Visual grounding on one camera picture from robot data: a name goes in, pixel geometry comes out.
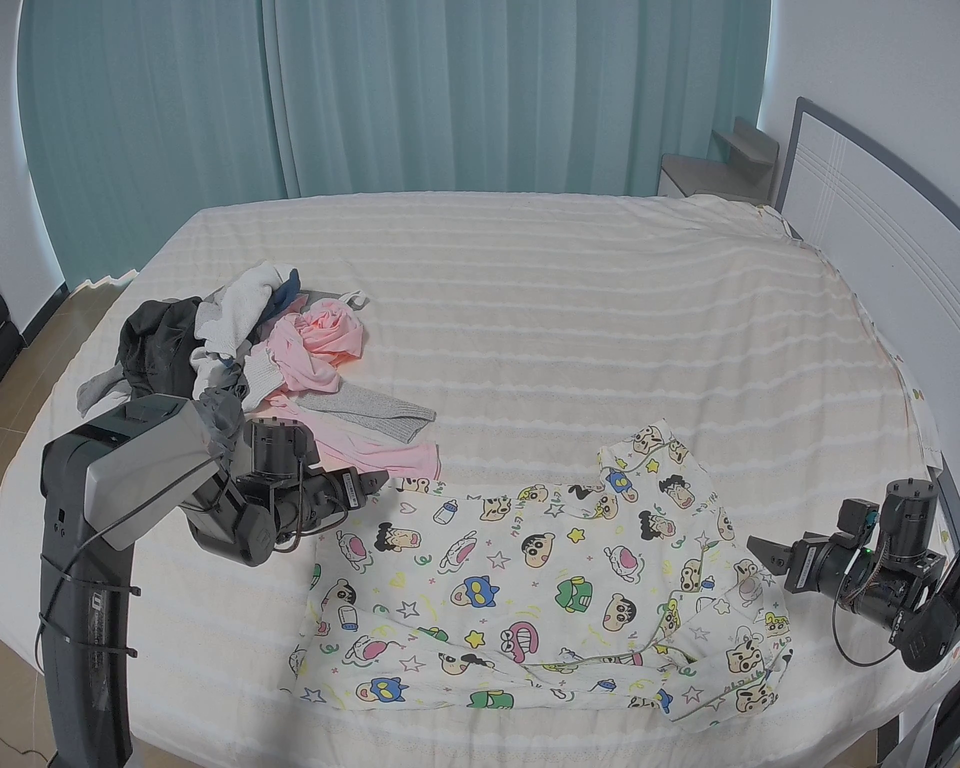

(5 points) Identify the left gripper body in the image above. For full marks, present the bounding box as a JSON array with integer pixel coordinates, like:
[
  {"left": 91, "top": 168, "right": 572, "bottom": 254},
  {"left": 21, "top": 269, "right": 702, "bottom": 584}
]
[{"left": 296, "top": 468, "right": 391, "bottom": 537}]

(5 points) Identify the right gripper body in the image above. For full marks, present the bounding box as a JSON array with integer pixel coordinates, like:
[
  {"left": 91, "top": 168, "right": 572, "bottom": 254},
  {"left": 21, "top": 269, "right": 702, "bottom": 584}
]
[{"left": 783, "top": 532, "right": 901, "bottom": 616}]

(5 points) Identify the white printed pyjama top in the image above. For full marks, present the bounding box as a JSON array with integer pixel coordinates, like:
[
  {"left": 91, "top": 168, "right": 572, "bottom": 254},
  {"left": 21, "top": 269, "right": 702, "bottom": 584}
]
[{"left": 288, "top": 420, "right": 796, "bottom": 732}]

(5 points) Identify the pile of clothes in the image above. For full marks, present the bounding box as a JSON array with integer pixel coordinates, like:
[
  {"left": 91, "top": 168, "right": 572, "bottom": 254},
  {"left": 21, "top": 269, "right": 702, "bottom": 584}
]
[{"left": 77, "top": 260, "right": 372, "bottom": 414}]

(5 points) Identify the light grey garment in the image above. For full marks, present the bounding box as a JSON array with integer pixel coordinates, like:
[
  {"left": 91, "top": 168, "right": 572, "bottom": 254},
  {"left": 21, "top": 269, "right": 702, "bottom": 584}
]
[{"left": 294, "top": 386, "right": 438, "bottom": 444}]

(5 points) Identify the dark grey garment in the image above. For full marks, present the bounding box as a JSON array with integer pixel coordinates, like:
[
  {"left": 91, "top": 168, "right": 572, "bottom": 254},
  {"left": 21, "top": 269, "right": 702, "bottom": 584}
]
[{"left": 198, "top": 388, "right": 250, "bottom": 460}]

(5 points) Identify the pink garment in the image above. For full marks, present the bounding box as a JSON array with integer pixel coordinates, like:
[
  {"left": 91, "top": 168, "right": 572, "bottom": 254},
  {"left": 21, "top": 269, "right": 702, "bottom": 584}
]
[{"left": 266, "top": 296, "right": 442, "bottom": 481}]

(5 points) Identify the black garment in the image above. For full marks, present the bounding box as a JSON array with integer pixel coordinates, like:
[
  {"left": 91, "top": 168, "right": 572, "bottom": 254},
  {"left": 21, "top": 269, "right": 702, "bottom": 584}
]
[{"left": 118, "top": 297, "right": 205, "bottom": 399}]

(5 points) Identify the bed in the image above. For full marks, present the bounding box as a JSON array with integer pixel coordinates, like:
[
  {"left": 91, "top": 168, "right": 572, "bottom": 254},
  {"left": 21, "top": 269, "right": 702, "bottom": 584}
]
[{"left": 0, "top": 97, "right": 960, "bottom": 768}]

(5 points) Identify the grey bedside table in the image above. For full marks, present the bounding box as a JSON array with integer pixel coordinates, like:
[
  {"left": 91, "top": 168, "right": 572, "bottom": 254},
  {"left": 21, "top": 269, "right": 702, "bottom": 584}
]
[{"left": 658, "top": 116, "right": 779, "bottom": 205}]

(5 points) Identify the blue-green curtain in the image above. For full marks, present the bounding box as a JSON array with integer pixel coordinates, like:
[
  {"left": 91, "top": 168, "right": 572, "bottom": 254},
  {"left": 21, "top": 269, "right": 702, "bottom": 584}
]
[
  {"left": 18, "top": 0, "right": 290, "bottom": 290},
  {"left": 262, "top": 0, "right": 774, "bottom": 200}
]

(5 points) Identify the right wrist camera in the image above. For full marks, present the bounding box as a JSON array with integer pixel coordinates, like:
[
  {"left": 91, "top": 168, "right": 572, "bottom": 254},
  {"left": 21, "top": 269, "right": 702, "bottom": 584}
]
[{"left": 838, "top": 497, "right": 880, "bottom": 541}]

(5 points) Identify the black cable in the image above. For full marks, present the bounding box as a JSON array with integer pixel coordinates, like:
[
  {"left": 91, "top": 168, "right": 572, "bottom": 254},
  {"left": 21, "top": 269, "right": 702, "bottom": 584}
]
[{"left": 831, "top": 596, "right": 905, "bottom": 670}]

